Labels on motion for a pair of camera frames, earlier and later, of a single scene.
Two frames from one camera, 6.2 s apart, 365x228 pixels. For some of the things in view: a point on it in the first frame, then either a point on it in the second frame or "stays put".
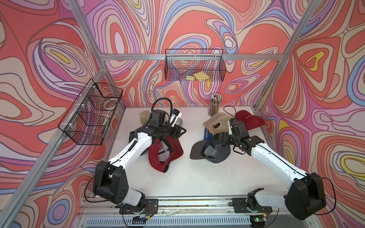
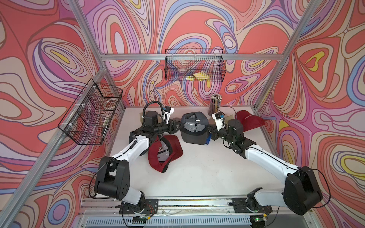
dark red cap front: (164, 150) stays put
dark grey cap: (210, 149) → (194, 128)
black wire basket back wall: (195, 64) stays put
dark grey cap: (146, 129) stays put
